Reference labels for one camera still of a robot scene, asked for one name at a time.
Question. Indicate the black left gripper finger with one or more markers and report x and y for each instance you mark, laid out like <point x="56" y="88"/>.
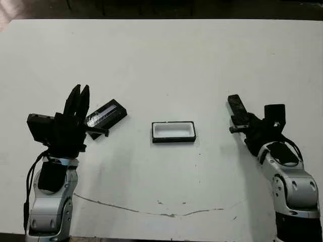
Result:
<point x="84" y="103"/>
<point x="72" y="103"/>

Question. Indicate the black box base white insert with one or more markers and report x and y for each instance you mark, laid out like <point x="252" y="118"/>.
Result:
<point x="174" y="140"/>

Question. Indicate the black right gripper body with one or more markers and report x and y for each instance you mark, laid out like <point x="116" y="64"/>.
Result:
<point x="260" y="133"/>

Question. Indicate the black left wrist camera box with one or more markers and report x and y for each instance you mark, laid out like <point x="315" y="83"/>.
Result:
<point x="40" y="127"/>

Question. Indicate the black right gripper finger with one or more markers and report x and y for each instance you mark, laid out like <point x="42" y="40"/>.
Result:
<point x="253" y="119"/>

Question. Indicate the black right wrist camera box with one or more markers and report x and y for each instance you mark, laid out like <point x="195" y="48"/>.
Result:
<point x="275" y="113"/>

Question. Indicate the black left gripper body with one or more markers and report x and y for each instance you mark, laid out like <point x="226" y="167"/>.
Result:
<point x="66" y="136"/>

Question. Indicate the black box lid with print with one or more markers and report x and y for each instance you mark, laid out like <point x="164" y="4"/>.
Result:
<point x="111" y="113"/>

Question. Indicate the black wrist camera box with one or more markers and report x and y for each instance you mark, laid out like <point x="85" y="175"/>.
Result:
<point x="40" y="127"/>
<point x="275" y="113"/>

